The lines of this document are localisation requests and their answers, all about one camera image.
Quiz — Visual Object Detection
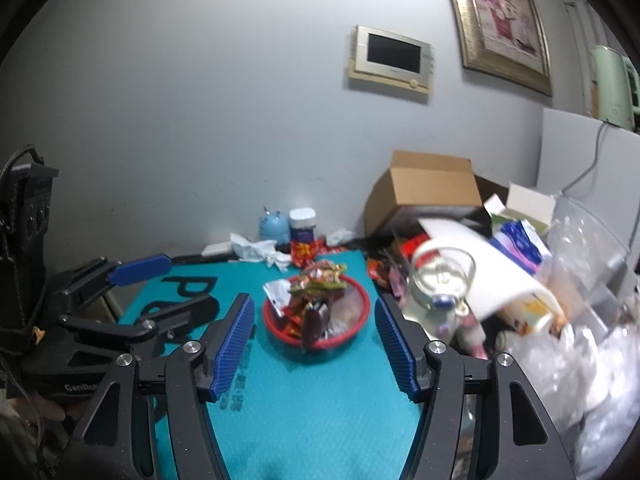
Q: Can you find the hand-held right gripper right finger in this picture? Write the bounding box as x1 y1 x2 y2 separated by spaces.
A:
374 294 576 480

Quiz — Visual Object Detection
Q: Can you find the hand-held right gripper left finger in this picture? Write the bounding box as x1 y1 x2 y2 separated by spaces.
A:
52 292 256 480

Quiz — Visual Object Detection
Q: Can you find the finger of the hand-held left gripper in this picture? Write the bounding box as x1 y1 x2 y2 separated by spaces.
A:
55 294 217 357
47 252 173 307

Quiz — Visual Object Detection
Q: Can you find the red plastic basket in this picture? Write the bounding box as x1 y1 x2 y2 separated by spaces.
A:
262 274 372 353

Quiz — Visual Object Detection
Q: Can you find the person's left forearm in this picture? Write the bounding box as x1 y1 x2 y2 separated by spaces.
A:
0 412 71 480

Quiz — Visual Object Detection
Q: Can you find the person's left hand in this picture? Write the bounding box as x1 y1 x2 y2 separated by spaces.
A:
0 396 93 424

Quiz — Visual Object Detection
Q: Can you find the white astronaut figure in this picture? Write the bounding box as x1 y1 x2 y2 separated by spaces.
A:
402 237 481 341

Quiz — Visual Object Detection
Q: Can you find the pile of red snack packets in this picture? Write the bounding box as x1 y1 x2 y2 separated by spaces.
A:
367 245 413 291

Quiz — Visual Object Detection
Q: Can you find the teal mat with black letters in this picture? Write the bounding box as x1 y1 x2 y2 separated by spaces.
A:
117 247 426 480

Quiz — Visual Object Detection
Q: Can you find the white curved paper sheet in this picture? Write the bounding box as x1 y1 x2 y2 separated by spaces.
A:
417 217 561 321

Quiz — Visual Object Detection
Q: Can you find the jar with white lid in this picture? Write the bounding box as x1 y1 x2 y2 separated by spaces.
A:
289 207 318 243

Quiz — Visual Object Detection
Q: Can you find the printed snack box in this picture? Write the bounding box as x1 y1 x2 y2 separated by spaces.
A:
497 295 568 336

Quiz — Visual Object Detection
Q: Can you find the purple tissue pack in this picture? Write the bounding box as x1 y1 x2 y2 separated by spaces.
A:
490 220 553 271

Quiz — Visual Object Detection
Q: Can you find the cardboard box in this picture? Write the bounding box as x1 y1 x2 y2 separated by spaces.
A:
363 150 496 238

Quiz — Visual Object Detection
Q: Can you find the pile of clear plastic bags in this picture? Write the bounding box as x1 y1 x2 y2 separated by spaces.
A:
500 195 640 480

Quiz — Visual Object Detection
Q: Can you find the small white carton box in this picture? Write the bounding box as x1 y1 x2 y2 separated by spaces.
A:
482 182 558 233

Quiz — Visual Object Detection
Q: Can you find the white heat sealer machine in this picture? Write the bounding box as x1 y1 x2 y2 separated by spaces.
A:
535 107 640 201

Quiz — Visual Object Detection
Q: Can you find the green electric kettle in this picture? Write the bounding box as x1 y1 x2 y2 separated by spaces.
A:
590 45 640 128

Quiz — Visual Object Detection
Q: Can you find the gold framed picture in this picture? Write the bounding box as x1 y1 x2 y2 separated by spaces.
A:
440 0 553 97

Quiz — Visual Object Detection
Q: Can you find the kettle power cable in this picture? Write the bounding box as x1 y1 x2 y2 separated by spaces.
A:
562 122 611 196

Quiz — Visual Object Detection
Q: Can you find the wall intercom monitor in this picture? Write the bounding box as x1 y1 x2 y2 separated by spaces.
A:
347 25 435 96

